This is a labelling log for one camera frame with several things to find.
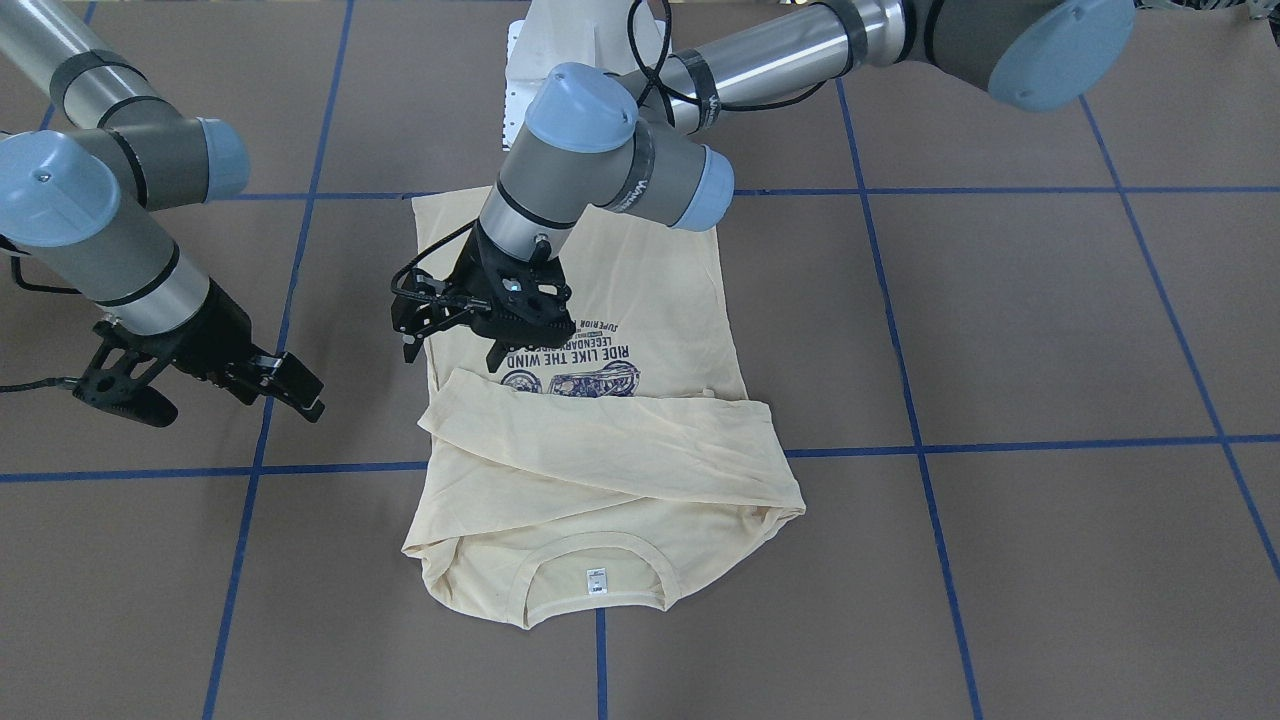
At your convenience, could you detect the beige long-sleeve printed shirt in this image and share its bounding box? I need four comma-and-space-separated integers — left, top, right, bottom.
402, 208, 806, 629

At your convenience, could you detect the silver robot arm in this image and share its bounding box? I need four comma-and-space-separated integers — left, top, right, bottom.
390, 1, 1137, 370
1, 1, 324, 427

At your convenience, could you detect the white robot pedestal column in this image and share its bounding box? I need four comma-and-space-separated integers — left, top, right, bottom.
497, 0, 671, 151

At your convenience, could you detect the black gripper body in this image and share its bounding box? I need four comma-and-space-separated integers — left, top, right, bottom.
172, 281, 257, 405
452, 224, 576, 347

